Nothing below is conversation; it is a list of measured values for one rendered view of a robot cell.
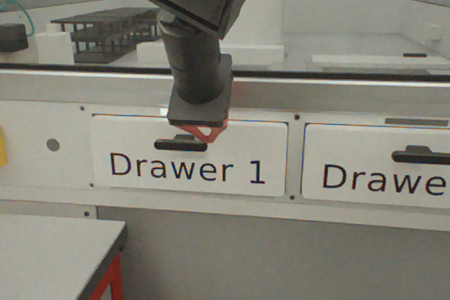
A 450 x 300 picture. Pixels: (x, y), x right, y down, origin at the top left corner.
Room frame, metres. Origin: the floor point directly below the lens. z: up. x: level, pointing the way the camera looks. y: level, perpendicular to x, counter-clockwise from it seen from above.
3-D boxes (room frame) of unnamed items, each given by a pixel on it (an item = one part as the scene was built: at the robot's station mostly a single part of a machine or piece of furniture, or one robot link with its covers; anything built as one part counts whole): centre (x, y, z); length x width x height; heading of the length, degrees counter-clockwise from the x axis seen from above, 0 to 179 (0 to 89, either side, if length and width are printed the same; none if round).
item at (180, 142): (0.55, 0.06, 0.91); 0.07 x 0.04 x 0.01; 82
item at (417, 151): (0.51, -0.25, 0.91); 0.07 x 0.04 x 0.01; 82
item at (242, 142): (0.57, 0.06, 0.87); 0.29 x 0.02 x 0.11; 82
